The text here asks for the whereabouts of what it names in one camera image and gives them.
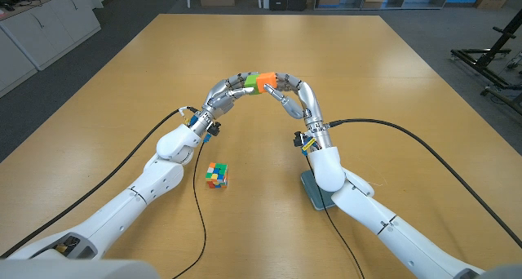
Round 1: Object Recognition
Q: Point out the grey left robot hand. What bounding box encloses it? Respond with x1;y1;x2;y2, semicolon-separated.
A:
201;71;259;120

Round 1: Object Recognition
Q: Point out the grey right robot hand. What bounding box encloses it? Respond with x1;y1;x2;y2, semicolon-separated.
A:
264;72;325;127

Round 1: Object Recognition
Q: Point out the green magnetic block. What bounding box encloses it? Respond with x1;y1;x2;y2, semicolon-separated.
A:
243;73;262;95

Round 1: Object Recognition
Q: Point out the orange magnetic block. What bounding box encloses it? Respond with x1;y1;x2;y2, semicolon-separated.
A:
255;72;278;94

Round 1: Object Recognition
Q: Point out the multicolour puzzle cube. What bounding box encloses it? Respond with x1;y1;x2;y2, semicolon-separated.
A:
205;162;229;189

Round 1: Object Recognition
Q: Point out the teal rounded case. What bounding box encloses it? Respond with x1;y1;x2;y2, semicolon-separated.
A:
300;170;338;211

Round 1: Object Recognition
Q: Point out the black metal stand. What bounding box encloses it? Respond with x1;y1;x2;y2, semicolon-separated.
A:
450;9;522;115

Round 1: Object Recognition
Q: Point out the white cabinet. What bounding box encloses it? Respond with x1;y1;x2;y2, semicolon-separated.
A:
0;0;102;99

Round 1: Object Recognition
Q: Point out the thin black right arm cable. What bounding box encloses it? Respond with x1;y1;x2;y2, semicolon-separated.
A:
304;152;366;279

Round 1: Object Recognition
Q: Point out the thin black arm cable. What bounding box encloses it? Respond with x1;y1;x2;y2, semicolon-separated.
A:
172;139;207;279
304;152;366;279

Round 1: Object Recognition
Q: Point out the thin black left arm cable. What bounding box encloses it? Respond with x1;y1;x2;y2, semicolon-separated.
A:
172;139;207;279

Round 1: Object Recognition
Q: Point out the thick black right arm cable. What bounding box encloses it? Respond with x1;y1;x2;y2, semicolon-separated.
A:
327;117;522;250

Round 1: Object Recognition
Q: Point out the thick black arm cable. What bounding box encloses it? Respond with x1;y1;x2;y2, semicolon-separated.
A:
327;117;522;250
0;105;200;259

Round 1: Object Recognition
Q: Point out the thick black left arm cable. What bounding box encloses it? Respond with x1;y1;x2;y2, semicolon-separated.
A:
0;105;200;259

